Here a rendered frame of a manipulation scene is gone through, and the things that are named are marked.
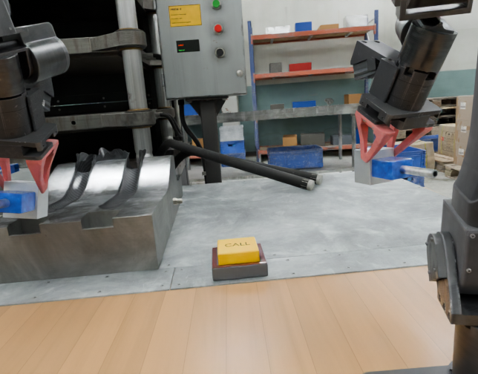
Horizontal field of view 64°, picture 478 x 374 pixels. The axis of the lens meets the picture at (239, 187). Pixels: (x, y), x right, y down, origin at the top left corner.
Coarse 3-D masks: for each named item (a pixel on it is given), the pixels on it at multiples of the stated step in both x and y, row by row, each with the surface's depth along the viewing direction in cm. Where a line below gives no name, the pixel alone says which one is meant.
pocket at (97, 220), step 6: (114, 210) 62; (84, 216) 60; (90, 216) 62; (96, 216) 62; (102, 216) 62; (108, 216) 62; (114, 216) 62; (84, 222) 60; (90, 222) 62; (96, 222) 62; (102, 222) 63; (108, 222) 63; (84, 228) 60; (90, 228) 59; (96, 228) 58; (102, 228) 58
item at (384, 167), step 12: (360, 156) 61; (384, 156) 60; (360, 168) 61; (372, 168) 59; (384, 168) 57; (396, 168) 56; (408, 168) 55; (420, 168) 53; (360, 180) 62; (372, 180) 60; (384, 180) 61
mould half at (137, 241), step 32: (160, 160) 87; (64, 192) 79; (96, 192) 78; (160, 192) 76; (0, 224) 59; (64, 224) 58; (128, 224) 58; (160, 224) 66; (0, 256) 58; (32, 256) 58; (64, 256) 59; (96, 256) 59; (128, 256) 59; (160, 256) 63
